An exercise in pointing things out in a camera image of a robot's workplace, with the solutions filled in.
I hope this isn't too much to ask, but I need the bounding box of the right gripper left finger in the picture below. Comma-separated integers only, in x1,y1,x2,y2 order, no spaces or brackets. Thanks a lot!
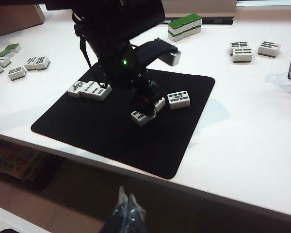
103,186,129,233

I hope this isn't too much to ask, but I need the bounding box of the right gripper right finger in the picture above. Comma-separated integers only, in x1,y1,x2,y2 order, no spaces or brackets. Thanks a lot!
126,193,147,233

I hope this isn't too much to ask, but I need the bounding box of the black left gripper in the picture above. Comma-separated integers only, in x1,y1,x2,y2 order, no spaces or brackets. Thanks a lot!
129,71,163,119

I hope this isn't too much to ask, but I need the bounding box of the bird print mahjong tile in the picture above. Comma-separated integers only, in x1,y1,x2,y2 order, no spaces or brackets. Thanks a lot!
67,81,86,99

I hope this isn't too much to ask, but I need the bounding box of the black mouse mat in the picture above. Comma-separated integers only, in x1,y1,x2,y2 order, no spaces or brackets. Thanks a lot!
30,62,216,181

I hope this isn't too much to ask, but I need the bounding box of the colourful printed box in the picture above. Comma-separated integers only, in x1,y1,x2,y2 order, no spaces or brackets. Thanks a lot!
0,138,64,182

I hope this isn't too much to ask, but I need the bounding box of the brown cardboard box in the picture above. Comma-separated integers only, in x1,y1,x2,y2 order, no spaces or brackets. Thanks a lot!
0,3,46,37

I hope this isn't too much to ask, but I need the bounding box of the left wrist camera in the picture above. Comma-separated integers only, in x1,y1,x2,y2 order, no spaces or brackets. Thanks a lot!
133,40,182,71

